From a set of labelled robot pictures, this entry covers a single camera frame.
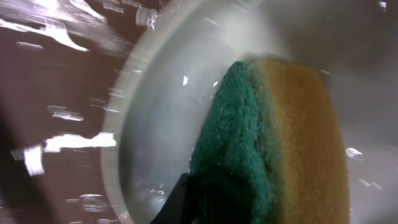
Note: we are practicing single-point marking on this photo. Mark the large brown serving tray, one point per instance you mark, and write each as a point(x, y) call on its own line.
point(59, 63)

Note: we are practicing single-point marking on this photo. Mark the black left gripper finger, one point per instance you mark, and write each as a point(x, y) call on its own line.
point(183, 205)

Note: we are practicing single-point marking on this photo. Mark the green yellow sponge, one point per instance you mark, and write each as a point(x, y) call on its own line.
point(270, 150)

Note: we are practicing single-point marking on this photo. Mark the white plate top blue stain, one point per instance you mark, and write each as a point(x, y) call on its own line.
point(167, 84)

